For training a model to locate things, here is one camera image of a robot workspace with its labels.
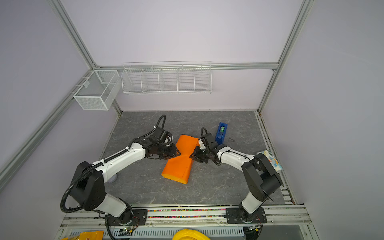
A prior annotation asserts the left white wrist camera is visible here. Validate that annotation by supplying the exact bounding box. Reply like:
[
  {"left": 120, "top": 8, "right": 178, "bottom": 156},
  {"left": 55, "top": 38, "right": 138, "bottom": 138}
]
[{"left": 165, "top": 133, "right": 173, "bottom": 145}]

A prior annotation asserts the yellow hard hat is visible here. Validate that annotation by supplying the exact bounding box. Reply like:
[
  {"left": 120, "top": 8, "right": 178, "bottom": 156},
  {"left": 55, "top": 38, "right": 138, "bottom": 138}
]
[{"left": 173, "top": 229, "right": 210, "bottom": 240}]

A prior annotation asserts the white mesh square basket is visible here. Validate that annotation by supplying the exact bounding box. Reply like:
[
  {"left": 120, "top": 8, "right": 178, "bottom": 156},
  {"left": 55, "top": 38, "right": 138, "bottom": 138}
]
[{"left": 74, "top": 70, "right": 122, "bottom": 111}]

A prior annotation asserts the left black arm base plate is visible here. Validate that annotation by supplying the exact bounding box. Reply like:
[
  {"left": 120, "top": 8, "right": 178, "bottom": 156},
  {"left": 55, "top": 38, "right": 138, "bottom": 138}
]
[{"left": 106, "top": 209, "right": 148, "bottom": 226}]

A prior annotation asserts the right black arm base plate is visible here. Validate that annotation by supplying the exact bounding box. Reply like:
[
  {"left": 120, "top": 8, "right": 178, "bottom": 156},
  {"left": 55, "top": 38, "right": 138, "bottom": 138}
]
[{"left": 224, "top": 207, "right": 267, "bottom": 224}]

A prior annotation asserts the colourful tissue box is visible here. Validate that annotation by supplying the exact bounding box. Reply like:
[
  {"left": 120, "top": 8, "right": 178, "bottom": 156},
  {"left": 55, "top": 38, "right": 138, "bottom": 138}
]
[{"left": 261, "top": 150, "right": 283, "bottom": 174}]

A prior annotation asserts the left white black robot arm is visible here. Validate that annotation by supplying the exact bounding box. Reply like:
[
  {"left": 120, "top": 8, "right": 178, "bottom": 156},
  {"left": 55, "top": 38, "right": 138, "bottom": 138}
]
[{"left": 60, "top": 115, "right": 181, "bottom": 225}]

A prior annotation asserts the yellow plastic bag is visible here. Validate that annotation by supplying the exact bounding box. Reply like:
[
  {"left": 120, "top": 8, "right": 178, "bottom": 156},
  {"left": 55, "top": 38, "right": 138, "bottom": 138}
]
[{"left": 61, "top": 231, "right": 104, "bottom": 240}]

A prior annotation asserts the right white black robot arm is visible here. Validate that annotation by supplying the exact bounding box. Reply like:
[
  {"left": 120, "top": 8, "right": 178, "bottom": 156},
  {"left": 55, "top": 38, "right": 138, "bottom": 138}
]
[{"left": 190, "top": 127, "right": 283, "bottom": 223}]

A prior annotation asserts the blue tape dispenser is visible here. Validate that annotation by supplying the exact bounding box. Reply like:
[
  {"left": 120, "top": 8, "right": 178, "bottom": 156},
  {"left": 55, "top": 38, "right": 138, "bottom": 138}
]
[{"left": 215, "top": 123, "right": 228, "bottom": 145}]

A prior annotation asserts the long white wire basket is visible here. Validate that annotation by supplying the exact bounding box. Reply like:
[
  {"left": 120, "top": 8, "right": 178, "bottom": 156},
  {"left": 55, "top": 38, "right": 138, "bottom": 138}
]
[{"left": 122, "top": 61, "right": 213, "bottom": 95}]

